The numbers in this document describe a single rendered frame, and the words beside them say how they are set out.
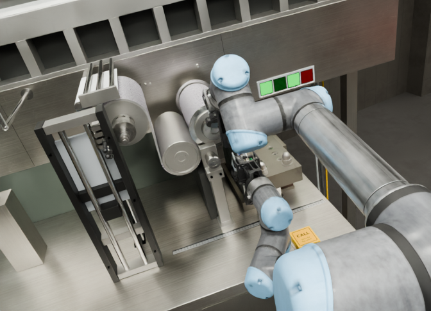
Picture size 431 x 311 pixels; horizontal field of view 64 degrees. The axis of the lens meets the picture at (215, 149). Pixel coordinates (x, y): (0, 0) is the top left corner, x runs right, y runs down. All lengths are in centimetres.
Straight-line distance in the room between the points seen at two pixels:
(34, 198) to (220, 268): 82
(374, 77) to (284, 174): 274
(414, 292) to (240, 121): 41
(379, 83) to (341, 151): 334
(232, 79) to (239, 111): 6
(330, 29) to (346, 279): 123
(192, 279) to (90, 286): 33
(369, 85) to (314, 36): 237
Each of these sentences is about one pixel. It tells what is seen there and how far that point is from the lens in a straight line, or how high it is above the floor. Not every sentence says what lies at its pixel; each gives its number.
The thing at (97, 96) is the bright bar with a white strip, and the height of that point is 144.
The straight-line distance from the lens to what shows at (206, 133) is 104.
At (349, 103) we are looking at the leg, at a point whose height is 91.
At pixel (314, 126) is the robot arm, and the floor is 141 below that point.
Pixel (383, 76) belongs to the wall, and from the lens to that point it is 392.
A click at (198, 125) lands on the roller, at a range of 104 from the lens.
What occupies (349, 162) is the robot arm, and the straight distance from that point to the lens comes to 56.
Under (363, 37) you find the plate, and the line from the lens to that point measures 161.
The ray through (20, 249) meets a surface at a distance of 136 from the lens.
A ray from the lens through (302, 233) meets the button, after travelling 112.
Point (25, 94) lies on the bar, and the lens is 133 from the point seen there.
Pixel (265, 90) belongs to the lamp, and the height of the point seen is 118.
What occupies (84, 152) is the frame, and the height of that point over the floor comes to 133.
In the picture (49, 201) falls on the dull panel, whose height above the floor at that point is 97.
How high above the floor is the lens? 172
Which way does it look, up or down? 30 degrees down
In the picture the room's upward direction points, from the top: 13 degrees counter-clockwise
